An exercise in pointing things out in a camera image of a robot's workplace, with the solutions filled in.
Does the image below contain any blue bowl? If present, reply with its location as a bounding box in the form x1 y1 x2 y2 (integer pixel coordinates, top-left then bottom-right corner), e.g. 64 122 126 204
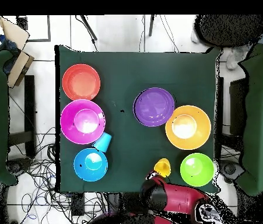
73 148 109 182

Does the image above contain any person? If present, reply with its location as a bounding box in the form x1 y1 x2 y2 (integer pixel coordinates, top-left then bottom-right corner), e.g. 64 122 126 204
191 15 263 71

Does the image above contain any green bowl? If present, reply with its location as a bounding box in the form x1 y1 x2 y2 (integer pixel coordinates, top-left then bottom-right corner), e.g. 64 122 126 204
180 152 215 187

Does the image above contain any tangle of floor cables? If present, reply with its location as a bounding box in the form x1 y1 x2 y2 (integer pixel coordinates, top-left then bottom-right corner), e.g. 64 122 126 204
7 127 110 224

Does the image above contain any cardboard box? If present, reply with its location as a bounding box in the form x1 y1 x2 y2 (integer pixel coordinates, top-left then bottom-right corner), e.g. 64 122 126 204
0 16 35 88

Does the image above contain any yellow cup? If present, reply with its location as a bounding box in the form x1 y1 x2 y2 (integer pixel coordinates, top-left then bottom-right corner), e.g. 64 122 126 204
153 157 172 178

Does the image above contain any large orange bowl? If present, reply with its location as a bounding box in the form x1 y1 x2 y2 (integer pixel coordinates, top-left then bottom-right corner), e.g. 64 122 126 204
165 104 212 151

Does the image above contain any black bench frame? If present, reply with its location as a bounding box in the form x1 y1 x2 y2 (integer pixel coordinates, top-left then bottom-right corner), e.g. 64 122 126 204
8 75 36 159

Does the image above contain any orange-red shallow bowl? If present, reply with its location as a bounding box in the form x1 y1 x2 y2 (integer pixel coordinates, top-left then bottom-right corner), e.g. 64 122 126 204
62 64 101 102

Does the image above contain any dark green table cloth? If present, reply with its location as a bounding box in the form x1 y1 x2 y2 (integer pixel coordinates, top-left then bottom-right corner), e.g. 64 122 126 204
54 44 223 194

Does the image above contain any blue cup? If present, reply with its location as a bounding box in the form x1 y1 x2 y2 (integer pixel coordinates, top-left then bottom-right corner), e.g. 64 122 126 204
92 132 113 153

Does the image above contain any black tripod leg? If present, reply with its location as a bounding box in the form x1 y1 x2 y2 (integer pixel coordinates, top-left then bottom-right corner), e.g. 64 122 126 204
148 15 156 37
75 15 99 52

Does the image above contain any black stand base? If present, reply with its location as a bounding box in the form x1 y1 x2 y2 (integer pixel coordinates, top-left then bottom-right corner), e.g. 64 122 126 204
219 159 244 184
6 157 32 175

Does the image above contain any purple bowl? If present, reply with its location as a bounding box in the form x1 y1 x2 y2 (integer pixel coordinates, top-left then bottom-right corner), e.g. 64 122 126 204
132 87 176 127

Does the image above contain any black box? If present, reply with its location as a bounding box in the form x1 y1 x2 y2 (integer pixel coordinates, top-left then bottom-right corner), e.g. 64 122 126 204
229 78 249 136

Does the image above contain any black square floor frame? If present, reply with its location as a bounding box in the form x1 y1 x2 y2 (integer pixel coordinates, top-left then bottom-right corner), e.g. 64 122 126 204
16 15 52 43

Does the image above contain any large magenta bowl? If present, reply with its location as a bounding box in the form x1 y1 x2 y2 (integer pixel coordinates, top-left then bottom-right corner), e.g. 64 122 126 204
60 99 106 145

